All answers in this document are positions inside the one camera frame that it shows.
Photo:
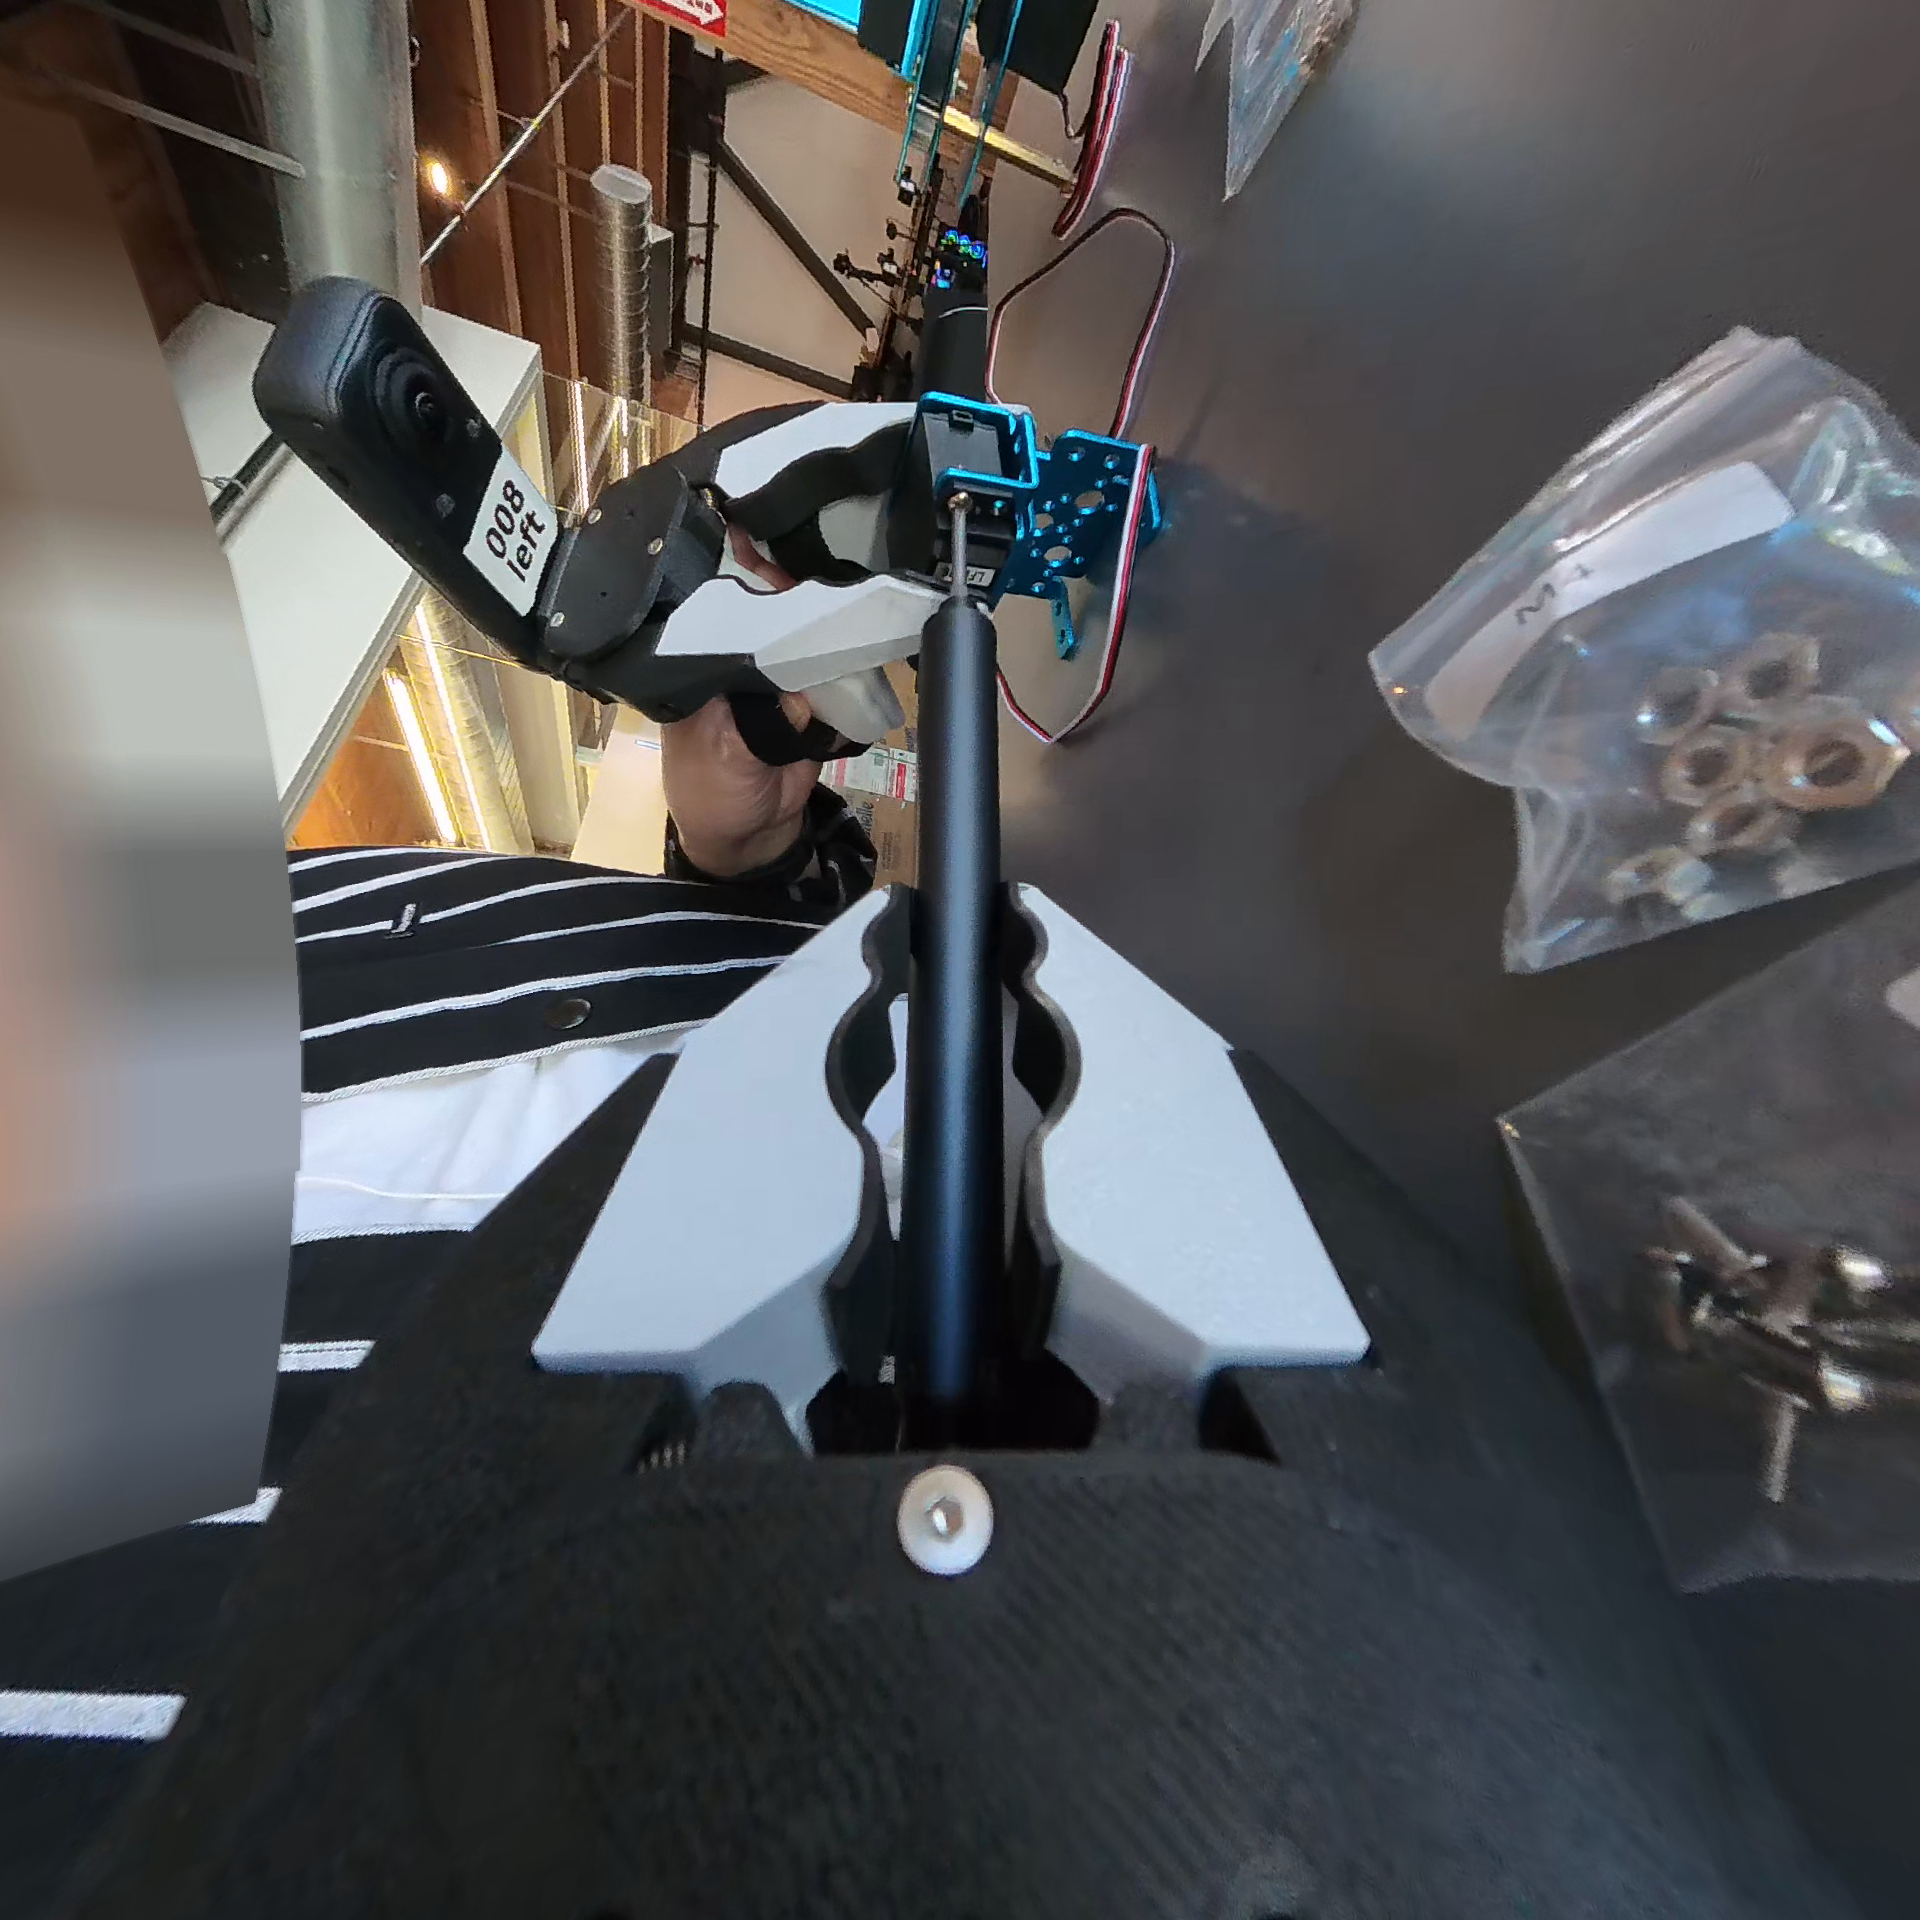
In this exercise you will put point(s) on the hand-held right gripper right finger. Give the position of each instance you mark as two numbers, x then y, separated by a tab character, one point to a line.
1200	1201

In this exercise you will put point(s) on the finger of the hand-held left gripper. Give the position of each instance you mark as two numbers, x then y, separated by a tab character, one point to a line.
811	629
811	441

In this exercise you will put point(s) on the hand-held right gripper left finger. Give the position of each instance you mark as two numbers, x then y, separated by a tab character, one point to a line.
721	1201

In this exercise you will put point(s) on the black screwdriver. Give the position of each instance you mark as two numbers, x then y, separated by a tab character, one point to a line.
955	975

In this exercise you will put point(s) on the blue toy robot arm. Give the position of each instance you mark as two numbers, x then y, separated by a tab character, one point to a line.
932	89

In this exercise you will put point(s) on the dark brown desk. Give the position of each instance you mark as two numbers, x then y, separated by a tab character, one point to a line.
1319	1049

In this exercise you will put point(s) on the person's left hand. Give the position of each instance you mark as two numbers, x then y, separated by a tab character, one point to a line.
735	803

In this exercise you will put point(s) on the black white striped shirt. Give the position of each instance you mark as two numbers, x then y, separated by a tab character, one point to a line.
524	960

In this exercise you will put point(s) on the white undershirt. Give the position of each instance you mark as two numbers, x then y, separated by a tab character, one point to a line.
406	1155

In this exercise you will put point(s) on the red sign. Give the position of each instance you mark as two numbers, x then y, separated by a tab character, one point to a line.
675	15

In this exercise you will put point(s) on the clear bag of screws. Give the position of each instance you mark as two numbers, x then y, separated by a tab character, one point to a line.
1725	1201

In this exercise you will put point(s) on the clear labelled parts bag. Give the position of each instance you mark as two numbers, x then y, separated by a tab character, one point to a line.
1289	89

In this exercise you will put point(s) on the clear bag of nuts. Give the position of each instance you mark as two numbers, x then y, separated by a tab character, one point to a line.
1651	569

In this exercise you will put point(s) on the corrugated silver duct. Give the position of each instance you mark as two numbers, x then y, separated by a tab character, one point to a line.
630	301

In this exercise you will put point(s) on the silver ventilation duct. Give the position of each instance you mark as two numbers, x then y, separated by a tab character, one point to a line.
340	149

